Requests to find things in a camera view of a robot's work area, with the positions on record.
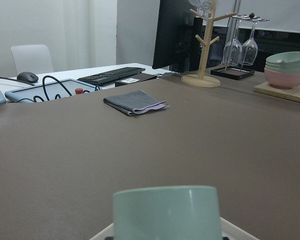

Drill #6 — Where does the pink stacked bowl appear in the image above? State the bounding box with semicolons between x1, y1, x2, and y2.
264;68;300;89

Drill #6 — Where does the green cup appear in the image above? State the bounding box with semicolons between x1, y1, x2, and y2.
113;186;223;240

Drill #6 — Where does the metal wine glass rack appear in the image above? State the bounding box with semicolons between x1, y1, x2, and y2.
233;13;269;67

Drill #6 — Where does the black computer mouse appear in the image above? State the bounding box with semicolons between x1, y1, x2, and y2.
16;72;39;83

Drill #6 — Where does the purple cloth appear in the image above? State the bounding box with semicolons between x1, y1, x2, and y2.
133;102;167;115

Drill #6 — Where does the wooden cutting board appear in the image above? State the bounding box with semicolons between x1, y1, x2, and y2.
253;82;300;103

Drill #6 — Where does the white chair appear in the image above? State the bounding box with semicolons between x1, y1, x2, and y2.
10;44;55;74

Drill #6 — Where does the cream rabbit tray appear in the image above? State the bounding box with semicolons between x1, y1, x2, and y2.
91;217;258;240

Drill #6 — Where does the clear glass mug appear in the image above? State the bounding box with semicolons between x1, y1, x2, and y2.
189;0;219;20

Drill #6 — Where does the green bowl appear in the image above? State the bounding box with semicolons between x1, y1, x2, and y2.
265;51;300;75

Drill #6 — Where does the black keyboard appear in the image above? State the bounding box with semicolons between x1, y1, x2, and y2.
77;67;146;86

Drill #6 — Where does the wooden stand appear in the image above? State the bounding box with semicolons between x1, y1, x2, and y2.
181;9;237;88

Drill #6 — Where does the grey cloth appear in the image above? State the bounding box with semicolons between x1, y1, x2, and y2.
103;90;166;116

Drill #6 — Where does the black computer monitor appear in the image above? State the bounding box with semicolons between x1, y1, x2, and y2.
152;0;203;73

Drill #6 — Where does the black small box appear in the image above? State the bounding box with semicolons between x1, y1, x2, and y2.
114;73;157;87

